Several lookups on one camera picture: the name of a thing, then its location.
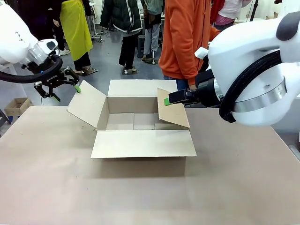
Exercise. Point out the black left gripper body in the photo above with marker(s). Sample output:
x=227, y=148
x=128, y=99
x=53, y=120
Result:
x=55, y=77

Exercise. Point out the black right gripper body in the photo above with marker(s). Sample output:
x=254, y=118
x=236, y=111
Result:
x=206, y=91

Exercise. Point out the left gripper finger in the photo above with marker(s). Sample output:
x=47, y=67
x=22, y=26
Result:
x=47, y=92
x=73, y=80

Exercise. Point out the large brown cardboard box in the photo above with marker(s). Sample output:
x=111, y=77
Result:
x=143, y=145

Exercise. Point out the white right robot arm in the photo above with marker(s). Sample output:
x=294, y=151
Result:
x=253, y=58

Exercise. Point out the person's right forearm orange sleeve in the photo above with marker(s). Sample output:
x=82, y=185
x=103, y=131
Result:
x=188, y=70

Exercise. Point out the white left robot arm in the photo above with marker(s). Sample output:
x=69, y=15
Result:
x=14, y=35

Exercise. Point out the small open cardboard box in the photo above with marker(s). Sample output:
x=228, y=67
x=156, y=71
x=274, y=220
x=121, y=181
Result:
x=18, y=105

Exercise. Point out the person's right hand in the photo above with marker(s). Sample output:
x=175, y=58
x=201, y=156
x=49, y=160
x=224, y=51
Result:
x=192, y=87

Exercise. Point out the dark floor stand plate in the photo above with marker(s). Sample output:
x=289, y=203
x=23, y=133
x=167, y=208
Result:
x=129, y=71
x=148, y=60
x=86, y=71

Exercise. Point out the figure with yellow apron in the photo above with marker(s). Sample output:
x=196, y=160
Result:
x=76, y=30

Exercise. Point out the person in orange hoodie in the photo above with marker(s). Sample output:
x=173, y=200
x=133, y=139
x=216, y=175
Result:
x=180, y=35

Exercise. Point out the figure in black clothes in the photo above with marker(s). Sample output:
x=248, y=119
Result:
x=42, y=16

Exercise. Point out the black plastic crate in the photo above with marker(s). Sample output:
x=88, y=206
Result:
x=141, y=45

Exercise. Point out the figure in grey clothes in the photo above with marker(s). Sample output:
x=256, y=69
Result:
x=152, y=35

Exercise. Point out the figure in dark green jacket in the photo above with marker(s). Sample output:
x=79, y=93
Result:
x=127, y=21

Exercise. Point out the figure in pink red clothes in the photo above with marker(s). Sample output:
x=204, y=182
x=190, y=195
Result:
x=228, y=11

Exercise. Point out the white table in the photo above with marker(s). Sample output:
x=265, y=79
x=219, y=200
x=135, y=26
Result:
x=257, y=20

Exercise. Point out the black tripod pole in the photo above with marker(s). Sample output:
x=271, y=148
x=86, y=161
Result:
x=253, y=9

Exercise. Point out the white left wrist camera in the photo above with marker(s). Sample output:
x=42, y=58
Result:
x=48, y=45

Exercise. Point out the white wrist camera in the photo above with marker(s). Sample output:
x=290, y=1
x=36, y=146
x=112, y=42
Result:
x=48, y=45
x=201, y=52

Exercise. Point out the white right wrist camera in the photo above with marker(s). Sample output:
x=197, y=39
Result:
x=201, y=52

